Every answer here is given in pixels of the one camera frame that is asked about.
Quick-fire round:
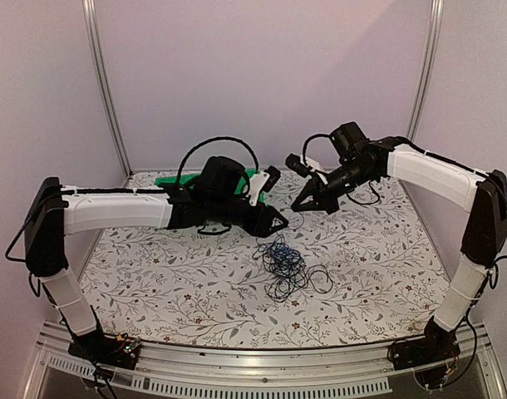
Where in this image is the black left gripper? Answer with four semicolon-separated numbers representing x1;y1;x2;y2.
208;196;290;239

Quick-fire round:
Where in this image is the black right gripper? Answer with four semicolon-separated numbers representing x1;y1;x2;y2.
291;160;376;215

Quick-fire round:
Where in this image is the blue cable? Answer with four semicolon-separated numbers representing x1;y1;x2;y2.
264;243;301;278

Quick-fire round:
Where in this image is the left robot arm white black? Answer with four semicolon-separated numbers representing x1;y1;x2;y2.
4;155;288;361

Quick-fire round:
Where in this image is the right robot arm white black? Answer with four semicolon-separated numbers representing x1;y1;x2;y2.
285;122;507;362

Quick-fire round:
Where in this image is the floral patterned table mat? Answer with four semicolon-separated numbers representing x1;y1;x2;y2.
81;172;449;348

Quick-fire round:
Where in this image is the green three-compartment plastic bin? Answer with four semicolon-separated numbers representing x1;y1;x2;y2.
155;168;264;203

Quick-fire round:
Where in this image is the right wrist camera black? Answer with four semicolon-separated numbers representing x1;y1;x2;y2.
285;154;310;178

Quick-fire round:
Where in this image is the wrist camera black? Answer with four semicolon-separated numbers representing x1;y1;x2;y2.
263;165;281;192
285;154;310;178

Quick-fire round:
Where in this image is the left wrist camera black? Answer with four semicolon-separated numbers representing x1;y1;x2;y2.
263;165;281;192

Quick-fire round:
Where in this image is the tangled black cable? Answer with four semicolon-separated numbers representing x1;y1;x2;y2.
252;232;334;303

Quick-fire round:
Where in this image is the front aluminium rail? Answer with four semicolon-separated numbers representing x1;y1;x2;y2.
23;322;507;398

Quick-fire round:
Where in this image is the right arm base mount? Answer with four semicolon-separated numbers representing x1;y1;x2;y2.
386;318;460;390

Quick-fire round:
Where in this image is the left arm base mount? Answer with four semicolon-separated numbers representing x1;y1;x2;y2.
67;326;141;370

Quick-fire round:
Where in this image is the left aluminium frame post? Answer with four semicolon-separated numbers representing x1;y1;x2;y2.
81;0;133;177

